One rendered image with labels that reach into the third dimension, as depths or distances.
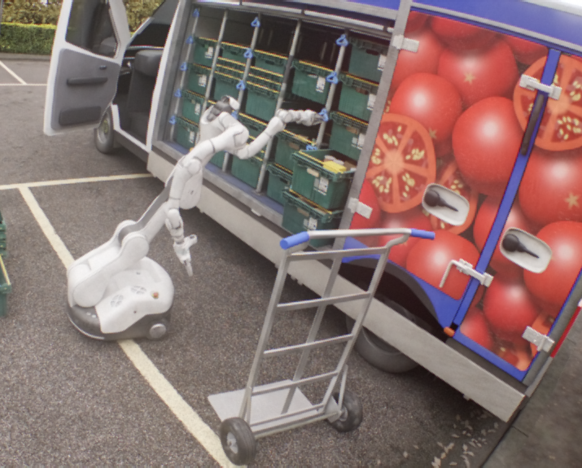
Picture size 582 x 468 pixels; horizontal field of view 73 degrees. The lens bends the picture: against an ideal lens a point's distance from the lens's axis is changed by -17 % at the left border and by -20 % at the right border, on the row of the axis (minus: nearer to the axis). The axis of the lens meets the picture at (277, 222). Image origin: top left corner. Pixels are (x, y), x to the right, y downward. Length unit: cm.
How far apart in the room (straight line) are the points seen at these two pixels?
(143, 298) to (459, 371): 186
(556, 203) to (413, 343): 120
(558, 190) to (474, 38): 90
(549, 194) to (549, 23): 86
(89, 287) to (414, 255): 186
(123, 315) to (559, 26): 278
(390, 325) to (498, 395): 83
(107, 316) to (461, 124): 221
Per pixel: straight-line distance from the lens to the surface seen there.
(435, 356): 281
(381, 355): 317
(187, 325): 311
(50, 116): 523
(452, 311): 267
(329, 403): 262
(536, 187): 240
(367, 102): 305
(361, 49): 312
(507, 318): 255
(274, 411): 264
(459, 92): 255
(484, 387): 275
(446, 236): 259
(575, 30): 245
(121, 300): 270
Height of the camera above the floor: 185
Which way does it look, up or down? 22 degrees down
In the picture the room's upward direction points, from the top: 14 degrees clockwise
